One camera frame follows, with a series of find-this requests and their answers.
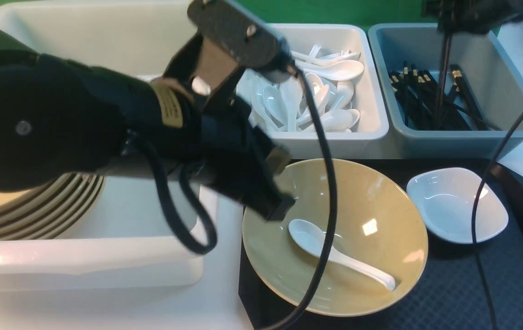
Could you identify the pile of black chopsticks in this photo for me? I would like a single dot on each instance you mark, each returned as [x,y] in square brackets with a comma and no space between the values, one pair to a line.
[415,92]

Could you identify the yellow noodle bowl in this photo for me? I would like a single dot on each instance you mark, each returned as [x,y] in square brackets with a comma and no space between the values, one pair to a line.
[377,224]

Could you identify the large white dish tub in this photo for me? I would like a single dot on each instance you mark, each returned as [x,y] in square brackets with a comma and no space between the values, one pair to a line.
[123,239]

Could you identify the pile of white spoons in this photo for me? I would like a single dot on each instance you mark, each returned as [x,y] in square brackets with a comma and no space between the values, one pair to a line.
[283,107]

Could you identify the white square sauce dish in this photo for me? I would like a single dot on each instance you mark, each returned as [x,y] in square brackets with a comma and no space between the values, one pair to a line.
[445,198]

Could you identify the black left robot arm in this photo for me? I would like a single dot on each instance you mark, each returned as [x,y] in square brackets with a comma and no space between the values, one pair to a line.
[60,116]

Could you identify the stack of yellow bowls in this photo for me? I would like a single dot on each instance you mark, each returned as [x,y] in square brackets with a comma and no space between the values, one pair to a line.
[48,211]

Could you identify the white spoon bin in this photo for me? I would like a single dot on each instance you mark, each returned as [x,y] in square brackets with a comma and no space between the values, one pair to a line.
[368,101]

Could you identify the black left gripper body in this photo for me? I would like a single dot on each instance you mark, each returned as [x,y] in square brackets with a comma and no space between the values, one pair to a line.
[240,160]

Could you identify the black serving tray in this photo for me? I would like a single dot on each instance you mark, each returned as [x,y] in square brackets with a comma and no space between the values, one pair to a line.
[449,295]

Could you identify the white soup spoon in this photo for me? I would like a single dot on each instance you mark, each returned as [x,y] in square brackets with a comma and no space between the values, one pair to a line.
[312,240]

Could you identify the black chopstick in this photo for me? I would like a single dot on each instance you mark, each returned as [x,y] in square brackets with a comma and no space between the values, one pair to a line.
[445,55]

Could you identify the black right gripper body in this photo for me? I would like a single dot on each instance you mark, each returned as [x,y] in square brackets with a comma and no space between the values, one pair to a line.
[476,17]

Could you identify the green backdrop cloth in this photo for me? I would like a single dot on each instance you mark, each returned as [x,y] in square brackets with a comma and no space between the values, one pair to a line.
[335,11]

